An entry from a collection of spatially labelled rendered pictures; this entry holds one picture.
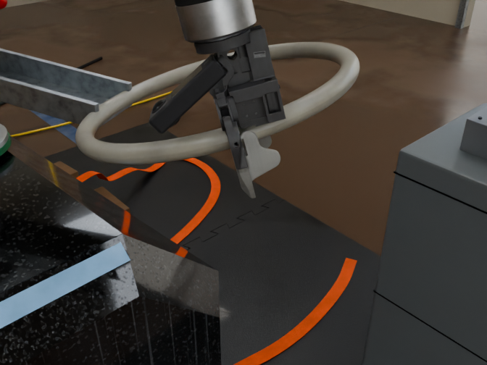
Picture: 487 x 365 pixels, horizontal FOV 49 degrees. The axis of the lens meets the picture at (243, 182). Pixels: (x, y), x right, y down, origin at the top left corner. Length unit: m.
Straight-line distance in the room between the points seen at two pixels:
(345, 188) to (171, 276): 1.69
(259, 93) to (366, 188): 2.07
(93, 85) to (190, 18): 0.52
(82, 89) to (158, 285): 0.43
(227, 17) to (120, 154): 0.25
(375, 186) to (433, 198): 1.50
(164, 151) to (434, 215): 0.71
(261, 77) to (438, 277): 0.79
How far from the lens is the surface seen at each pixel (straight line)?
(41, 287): 0.97
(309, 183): 2.69
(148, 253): 1.07
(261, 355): 1.82
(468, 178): 1.18
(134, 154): 0.74
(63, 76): 1.17
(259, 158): 0.69
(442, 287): 1.34
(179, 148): 0.70
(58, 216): 1.11
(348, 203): 2.57
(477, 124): 1.24
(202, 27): 0.63
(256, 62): 0.67
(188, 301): 1.13
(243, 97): 0.66
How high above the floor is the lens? 1.41
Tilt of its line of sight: 32 degrees down
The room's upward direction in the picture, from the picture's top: straight up
